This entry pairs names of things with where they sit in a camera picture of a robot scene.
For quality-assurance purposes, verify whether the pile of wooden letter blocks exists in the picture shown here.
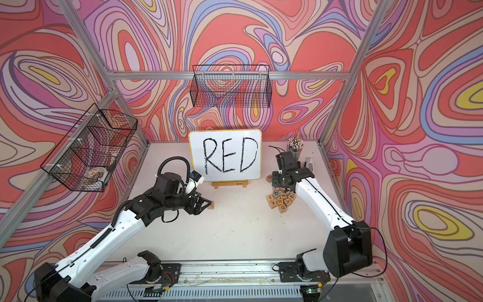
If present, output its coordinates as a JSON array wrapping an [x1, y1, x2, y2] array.
[[265, 175, 297, 213]]

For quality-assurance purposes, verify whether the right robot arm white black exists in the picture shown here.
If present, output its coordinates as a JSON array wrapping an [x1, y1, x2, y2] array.
[[272, 151, 377, 278]]

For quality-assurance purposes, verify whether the whiteboard with word RED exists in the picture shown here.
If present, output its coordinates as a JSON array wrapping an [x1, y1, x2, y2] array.
[[188, 129, 262, 182]]

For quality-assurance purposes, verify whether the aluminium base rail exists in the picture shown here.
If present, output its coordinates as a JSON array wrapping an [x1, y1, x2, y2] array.
[[88, 257, 392, 301]]

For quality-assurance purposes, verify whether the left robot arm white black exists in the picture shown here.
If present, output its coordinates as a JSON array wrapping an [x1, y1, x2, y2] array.
[[31, 156, 212, 301]]

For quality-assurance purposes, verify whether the black wire basket back wall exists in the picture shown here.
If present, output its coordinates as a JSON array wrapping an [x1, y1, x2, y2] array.
[[189, 64, 272, 109]]

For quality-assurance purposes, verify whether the black wire basket wall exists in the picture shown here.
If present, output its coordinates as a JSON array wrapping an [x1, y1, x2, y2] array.
[[40, 104, 138, 193], [189, 64, 272, 109]]

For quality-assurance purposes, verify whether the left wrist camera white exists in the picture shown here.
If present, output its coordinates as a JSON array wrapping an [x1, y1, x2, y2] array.
[[185, 171, 205, 196]]

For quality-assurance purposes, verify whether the mesh cup with pencils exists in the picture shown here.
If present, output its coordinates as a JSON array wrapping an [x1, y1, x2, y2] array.
[[287, 137, 304, 161]]

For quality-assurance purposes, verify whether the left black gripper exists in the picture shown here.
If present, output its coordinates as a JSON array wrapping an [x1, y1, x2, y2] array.
[[164, 187, 213, 215]]

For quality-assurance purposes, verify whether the black wire basket left wall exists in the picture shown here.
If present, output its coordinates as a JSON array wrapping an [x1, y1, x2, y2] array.
[[40, 104, 138, 193]]

